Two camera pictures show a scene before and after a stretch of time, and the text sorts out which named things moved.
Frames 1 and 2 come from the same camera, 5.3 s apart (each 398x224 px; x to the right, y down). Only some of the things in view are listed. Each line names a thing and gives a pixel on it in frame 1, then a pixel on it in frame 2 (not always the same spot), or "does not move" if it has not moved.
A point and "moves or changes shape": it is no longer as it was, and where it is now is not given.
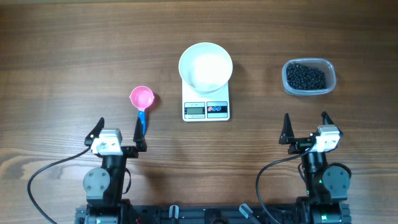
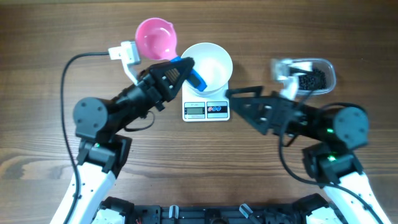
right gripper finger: [286, 135] to [257, 90]
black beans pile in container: [299, 76] does not move
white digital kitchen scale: [198, 107] does not move
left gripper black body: [130, 152] to [150, 97]
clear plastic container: [308, 76] does not move
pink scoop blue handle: [142, 97] moves or changes shape
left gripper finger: [138, 137] to [171, 74]
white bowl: [206, 68] does not move
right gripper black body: [299, 145] to [298, 121]
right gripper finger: [326, 120] to [257, 111]
